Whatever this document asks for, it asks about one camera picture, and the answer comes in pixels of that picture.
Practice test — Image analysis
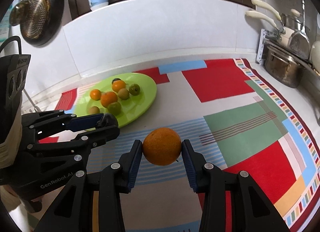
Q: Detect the green plate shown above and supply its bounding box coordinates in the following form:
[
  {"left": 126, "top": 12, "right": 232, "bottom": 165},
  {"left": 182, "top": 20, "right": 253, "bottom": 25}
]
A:
[{"left": 74, "top": 73, "right": 157, "bottom": 127}]

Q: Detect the small orange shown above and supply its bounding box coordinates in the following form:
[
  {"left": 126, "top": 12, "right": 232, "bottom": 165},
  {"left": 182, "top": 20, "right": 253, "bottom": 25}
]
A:
[{"left": 89, "top": 89, "right": 102, "bottom": 101}]

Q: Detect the cream pan handle lower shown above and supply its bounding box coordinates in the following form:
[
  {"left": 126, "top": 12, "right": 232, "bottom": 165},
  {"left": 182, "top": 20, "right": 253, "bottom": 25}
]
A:
[{"left": 245, "top": 10, "right": 278, "bottom": 29}]

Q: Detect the colourful patterned tablecloth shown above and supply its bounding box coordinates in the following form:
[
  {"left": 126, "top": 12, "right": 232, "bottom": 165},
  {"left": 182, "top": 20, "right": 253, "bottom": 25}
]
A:
[{"left": 37, "top": 57, "right": 320, "bottom": 232}]

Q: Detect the orange front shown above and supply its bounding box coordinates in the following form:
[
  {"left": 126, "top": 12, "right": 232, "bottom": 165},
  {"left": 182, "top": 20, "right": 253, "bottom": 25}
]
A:
[{"left": 100, "top": 91, "right": 118, "bottom": 108}]

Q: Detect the small brass saucepan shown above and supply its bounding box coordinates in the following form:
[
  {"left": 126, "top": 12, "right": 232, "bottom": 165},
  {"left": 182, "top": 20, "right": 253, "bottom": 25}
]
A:
[{"left": 9, "top": 0, "right": 30, "bottom": 26}]

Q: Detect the black frying pan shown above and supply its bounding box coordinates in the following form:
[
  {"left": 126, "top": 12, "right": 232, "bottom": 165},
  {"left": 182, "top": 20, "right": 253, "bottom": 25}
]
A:
[{"left": 20, "top": 0, "right": 64, "bottom": 47}]

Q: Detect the metal spatula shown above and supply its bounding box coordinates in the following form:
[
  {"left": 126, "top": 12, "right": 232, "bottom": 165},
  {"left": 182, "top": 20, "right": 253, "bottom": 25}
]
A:
[{"left": 288, "top": 0, "right": 310, "bottom": 60}]

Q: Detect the cream pan handle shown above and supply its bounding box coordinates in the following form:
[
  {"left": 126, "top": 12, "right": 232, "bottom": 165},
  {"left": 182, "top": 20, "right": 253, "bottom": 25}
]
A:
[
  {"left": 245, "top": 10, "right": 278, "bottom": 29},
  {"left": 251, "top": 0, "right": 281, "bottom": 21}
]

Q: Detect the cream ceramic pot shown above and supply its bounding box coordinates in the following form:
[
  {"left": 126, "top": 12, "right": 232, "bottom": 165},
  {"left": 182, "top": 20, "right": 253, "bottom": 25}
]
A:
[{"left": 310, "top": 41, "right": 320, "bottom": 71}]

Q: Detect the dark plum front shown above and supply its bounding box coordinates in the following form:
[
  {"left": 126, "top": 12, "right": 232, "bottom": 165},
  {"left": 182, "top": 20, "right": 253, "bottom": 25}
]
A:
[{"left": 99, "top": 113, "right": 114, "bottom": 125}]

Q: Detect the tan fruit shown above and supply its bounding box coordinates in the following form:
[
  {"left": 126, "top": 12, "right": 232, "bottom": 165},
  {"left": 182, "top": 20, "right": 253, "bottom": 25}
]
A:
[
  {"left": 88, "top": 106, "right": 100, "bottom": 115},
  {"left": 118, "top": 88, "right": 130, "bottom": 100}
]

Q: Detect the green tomato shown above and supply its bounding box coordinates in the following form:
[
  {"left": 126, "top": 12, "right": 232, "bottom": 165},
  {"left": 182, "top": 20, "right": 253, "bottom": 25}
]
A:
[
  {"left": 129, "top": 83, "right": 140, "bottom": 96},
  {"left": 107, "top": 102, "right": 121, "bottom": 116}
]

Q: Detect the steel stock pot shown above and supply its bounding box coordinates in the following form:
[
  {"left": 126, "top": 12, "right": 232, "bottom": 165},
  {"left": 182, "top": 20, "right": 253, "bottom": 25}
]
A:
[{"left": 264, "top": 44, "right": 304, "bottom": 88}]

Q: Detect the white dish rack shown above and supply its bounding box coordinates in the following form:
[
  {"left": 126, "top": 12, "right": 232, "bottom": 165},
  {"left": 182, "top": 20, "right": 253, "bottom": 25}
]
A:
[{"left": 255, "top": 29, "right": 277, "bottom": 65}]

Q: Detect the cream pan handle upper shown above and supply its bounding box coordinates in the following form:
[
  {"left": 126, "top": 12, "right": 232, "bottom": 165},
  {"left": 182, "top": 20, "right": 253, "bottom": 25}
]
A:
[{"left": 251, "top": 0, "right": 281, "bottom": 21}]

